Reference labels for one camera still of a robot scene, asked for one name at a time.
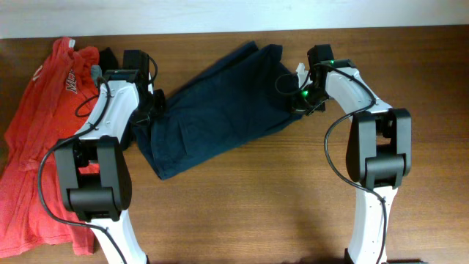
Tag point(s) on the navy blue shorts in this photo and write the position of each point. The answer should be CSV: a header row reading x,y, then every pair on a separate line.
x,y
233,102

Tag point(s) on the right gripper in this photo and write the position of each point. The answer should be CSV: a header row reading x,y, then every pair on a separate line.
x,y
300,108

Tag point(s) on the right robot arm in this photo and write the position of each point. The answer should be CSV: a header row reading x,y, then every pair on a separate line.
x,y
378,154

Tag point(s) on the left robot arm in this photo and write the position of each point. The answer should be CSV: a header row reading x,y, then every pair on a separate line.
x,y
94,180

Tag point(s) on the red mesh t-shirt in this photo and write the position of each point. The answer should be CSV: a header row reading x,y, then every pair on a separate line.
x,y
46,113

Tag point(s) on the black garment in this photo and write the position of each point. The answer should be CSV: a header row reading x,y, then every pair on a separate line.
x,y
108,61

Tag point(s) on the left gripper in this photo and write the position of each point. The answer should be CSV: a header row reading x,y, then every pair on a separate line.
x,y
160,108

